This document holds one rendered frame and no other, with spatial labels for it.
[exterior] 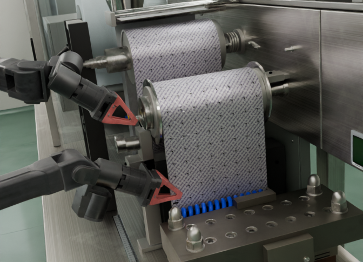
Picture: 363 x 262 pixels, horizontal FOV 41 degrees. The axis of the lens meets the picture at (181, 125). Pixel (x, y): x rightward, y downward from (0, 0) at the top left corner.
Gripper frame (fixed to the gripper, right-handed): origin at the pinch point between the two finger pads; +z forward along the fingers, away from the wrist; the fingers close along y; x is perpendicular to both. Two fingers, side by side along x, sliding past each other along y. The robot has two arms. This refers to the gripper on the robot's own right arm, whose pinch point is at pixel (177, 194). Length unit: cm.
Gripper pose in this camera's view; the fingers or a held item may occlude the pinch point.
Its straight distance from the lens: 109.2
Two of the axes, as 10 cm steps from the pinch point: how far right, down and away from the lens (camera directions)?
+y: 3.0, 2.6, -9.2
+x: 3.8, -9.2, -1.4
